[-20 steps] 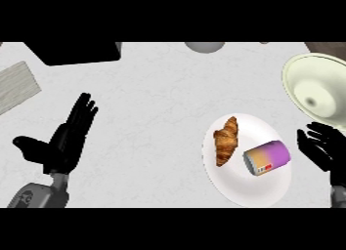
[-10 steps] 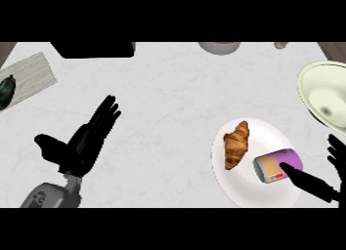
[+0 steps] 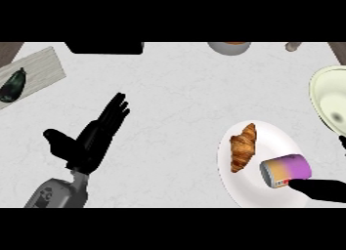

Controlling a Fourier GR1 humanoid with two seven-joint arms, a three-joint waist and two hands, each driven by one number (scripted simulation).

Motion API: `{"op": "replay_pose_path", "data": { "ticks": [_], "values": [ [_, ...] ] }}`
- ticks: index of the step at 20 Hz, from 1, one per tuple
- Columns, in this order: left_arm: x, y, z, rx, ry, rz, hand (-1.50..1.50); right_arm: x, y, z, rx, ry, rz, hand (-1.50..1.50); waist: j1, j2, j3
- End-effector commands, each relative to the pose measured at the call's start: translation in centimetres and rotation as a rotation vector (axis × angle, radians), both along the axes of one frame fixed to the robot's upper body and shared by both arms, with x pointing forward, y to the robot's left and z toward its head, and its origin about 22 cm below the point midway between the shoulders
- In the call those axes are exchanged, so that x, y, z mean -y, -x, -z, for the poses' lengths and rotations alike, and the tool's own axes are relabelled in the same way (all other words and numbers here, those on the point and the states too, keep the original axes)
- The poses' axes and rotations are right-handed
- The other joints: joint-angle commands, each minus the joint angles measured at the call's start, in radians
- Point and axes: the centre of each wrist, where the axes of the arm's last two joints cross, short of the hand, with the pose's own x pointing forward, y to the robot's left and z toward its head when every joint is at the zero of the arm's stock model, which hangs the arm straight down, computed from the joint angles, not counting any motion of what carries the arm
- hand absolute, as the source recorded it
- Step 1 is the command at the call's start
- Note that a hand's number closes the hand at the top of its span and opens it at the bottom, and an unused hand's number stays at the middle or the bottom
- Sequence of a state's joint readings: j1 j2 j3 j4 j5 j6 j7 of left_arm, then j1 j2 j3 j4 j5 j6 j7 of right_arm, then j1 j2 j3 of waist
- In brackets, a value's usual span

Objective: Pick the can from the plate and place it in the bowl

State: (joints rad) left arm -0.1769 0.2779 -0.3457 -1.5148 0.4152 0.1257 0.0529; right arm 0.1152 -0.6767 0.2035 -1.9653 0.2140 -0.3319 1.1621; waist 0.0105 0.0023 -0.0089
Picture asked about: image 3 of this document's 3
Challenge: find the purple and orange can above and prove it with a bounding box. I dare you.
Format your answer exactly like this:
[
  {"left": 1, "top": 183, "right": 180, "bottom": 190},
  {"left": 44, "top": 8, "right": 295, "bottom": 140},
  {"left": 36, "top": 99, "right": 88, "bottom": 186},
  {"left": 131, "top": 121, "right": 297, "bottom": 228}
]
[{"left": 258, "top": 153, "right": 317, "bottom": 189}]

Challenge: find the black appliance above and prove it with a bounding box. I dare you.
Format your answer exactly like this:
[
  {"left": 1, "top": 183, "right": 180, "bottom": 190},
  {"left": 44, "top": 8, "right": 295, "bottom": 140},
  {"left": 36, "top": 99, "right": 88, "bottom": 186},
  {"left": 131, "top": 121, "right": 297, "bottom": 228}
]
[{"left": 63, "top": 41, "right": 144, "bottom": 56}]

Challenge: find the pale wooden cutting board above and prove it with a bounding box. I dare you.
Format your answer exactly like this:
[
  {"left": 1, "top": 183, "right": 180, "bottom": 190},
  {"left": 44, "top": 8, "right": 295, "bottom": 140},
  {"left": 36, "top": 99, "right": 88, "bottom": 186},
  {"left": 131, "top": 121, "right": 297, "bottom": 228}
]
[{"left": 0, "top": 46, "right": 67, "bottom": 116}]

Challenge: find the pale green bowl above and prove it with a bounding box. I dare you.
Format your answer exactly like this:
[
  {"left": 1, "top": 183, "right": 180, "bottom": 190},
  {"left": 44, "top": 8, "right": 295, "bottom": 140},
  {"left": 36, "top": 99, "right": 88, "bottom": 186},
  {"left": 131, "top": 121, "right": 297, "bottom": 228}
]
[{"left": 307, "top": 64, "right": 346, "bottom": 145}]

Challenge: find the dark purple eggplant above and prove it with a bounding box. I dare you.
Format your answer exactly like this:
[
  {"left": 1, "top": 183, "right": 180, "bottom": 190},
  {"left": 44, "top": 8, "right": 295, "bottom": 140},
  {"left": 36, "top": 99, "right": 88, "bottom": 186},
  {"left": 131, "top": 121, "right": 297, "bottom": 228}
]
[{"left": 0, "top": 66, "right": 29, "bottom": 104}]

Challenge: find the white plate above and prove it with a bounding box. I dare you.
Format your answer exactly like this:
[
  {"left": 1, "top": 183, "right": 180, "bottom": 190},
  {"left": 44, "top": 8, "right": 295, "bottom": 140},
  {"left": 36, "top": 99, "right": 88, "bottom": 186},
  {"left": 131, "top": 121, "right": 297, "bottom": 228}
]
[{"left": 215, "top": 119, "right": 322, "bottom": 209}]

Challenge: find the golden brown croissant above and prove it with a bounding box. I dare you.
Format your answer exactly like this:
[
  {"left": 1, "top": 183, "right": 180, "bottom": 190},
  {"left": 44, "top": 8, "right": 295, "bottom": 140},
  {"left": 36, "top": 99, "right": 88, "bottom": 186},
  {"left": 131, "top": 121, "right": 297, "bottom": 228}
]
[{"left": 227, "top": 122, "right": 258, "bottom": 174}]

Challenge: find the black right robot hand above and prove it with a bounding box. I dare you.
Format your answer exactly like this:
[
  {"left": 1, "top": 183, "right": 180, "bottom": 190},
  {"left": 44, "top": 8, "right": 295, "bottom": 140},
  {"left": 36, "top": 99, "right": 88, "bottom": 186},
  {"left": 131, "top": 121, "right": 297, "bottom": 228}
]
[{"left": 286, "top": 135, "right": 346, "bottom": 205}]

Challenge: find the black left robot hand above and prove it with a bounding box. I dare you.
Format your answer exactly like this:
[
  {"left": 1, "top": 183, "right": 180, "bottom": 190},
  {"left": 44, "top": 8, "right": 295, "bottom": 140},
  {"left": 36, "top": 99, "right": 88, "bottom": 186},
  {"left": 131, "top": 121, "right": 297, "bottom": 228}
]
[{"left": 41, "top": 92, "right": 132, "bottom": 176}]

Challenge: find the small beige shaker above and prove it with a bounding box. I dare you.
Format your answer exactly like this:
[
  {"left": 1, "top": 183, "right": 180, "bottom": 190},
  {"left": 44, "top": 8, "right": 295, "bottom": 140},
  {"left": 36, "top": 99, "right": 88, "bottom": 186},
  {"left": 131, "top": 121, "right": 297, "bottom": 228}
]
[{"left": 283, "top": 41, "right": 303, "bottom": 53}]

